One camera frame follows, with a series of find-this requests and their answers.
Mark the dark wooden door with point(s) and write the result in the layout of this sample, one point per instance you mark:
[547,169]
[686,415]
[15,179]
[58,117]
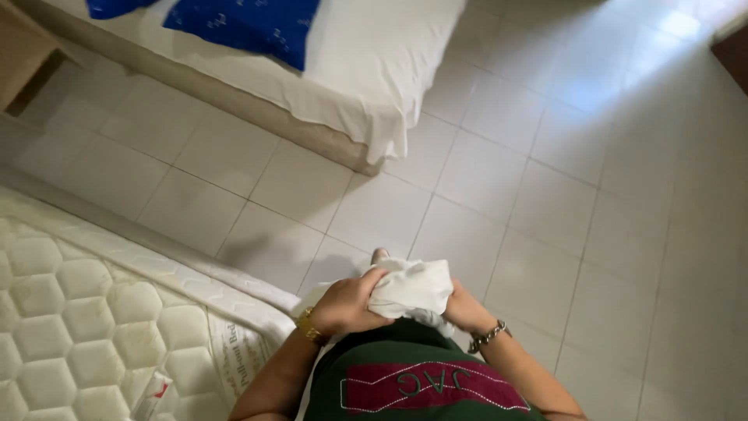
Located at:
[733,58]

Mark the white cloth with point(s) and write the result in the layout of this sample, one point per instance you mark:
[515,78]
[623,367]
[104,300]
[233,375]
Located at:
[412,289]

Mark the beige bed base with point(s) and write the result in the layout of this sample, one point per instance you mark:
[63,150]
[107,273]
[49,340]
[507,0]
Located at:
[234,99]

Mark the light wooden nightstand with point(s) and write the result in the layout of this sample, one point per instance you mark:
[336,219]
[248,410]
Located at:
[26,55]

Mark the large blue patterned pillow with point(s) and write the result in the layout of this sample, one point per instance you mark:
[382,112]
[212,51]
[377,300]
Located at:
[251,26]

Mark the white quilted mattress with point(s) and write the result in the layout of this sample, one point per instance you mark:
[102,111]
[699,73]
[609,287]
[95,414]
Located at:
[87,316]

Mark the person's left hand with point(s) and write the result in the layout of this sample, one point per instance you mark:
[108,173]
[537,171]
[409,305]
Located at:
[342,304]

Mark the small white tube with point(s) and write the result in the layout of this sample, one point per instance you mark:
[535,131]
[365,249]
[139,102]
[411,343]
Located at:
[152,397]

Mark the person's foot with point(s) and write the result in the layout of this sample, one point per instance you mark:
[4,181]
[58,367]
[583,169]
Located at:
[380,255]

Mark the white bed sheet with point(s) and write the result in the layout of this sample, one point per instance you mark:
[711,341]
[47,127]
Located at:
[362,64]

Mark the person's right hand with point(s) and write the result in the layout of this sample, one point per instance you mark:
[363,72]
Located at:
[464,307]

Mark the small blue patterned pillow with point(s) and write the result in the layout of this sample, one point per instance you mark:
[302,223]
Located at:
[117,7]

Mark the green shirt with red patch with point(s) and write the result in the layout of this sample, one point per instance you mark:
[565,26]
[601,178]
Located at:
[421,380]

